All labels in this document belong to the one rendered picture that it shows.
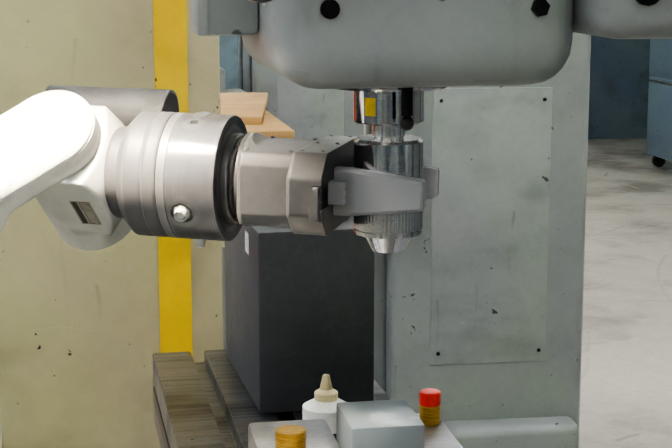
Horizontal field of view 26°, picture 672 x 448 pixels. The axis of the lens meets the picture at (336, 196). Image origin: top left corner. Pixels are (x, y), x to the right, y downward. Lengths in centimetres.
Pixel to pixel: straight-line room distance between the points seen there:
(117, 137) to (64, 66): 166
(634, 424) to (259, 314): 306
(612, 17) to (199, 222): 31
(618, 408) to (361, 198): 365
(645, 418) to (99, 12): 241
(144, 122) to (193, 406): 56
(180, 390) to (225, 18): 70
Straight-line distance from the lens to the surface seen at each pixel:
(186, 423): 146
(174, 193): 98
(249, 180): 97
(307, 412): 123
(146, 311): 276
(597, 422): 444
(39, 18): 267
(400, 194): 95
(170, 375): 162
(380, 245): 98
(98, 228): 106
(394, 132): 97
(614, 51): 1075
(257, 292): 145
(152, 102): 105
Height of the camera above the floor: 140
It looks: 10 degrees down
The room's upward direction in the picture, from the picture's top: straight up
